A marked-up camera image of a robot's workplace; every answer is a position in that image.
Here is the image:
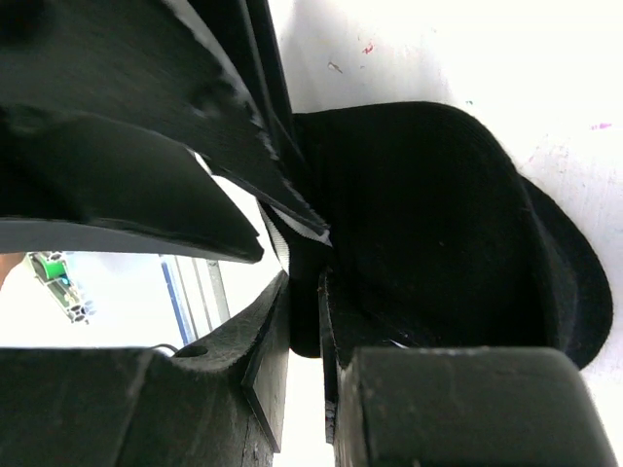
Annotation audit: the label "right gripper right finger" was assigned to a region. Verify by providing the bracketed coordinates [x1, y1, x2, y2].
[318, 271, 616, 466]

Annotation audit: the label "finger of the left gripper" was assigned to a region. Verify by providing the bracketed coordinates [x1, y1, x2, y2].
[1, 1, 327, 234]
[1, 109, 263, 263]

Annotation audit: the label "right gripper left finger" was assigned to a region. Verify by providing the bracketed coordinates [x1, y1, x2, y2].
[1, 273, 289, 466]

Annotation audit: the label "black sock white stripes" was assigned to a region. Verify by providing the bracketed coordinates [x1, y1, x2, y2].
[263, 101, 613, 367]

